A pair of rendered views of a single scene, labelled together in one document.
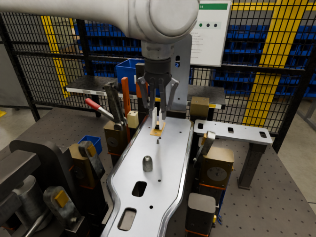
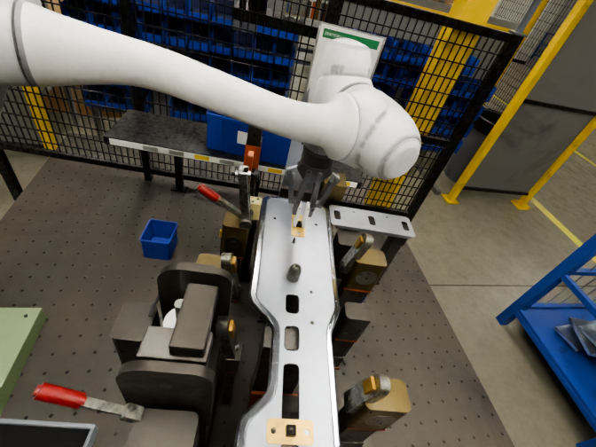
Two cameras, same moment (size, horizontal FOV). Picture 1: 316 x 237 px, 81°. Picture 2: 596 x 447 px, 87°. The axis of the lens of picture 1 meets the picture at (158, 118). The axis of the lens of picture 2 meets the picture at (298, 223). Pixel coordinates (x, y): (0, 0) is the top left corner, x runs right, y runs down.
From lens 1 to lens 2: 34 cm
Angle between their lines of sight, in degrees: 22
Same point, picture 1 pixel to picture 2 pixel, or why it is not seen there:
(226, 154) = (379, 257)
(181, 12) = (407, 163)
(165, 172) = (314, 281)
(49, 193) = (224, 326)
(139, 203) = (298, 320)
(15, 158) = (198, 294)
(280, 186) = (408, 277)
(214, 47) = not seen: hidden behind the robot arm
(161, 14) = (393, 167)
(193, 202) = (350, 312)
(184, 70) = not seen: hidden behind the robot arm
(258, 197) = (388, 291)
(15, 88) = not seen: outside the picture
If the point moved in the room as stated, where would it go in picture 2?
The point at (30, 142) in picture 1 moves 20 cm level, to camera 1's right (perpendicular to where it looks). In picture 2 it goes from (199, 271) to (309, 264)
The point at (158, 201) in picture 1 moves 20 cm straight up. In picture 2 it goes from (317, 316) to (343, 262)
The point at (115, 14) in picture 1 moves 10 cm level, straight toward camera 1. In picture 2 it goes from (333, 145) to (372, 185)
